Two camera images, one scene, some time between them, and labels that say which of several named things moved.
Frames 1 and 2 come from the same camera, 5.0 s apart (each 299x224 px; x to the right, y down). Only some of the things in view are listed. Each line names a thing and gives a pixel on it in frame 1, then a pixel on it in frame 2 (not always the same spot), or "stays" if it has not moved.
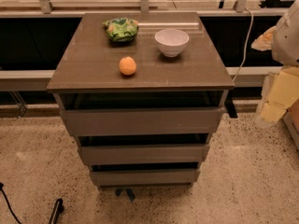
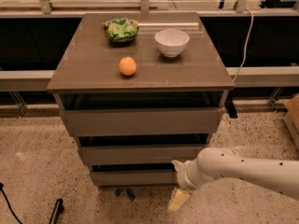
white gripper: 287,41 -> 182,176
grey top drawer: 142,121 stays
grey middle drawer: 191,153 stays
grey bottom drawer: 146,177 stays
